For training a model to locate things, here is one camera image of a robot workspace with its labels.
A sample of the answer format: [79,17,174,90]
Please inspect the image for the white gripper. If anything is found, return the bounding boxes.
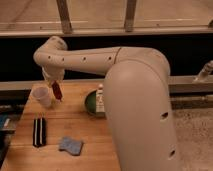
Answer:
[42,67,65,88]

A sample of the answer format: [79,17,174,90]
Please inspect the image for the dried red pepper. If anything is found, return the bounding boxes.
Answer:
[52,82,62,100]

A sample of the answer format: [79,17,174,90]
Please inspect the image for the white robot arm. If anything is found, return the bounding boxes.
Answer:
[33,36,181,171]

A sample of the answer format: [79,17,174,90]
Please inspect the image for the green bowl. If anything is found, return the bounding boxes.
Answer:
[84,91,105,118]

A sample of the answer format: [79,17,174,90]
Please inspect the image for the black white striped cloth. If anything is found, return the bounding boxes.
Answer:
[33,118,46,147]

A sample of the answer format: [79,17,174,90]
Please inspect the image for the white green bottle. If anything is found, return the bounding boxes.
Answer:
[96,84,105,113]

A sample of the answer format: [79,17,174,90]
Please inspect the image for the blue sponge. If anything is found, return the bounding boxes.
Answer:
[59,137,83,156]

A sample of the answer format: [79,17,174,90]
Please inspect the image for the metal window frame rail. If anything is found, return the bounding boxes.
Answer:
[0,0,213,37]

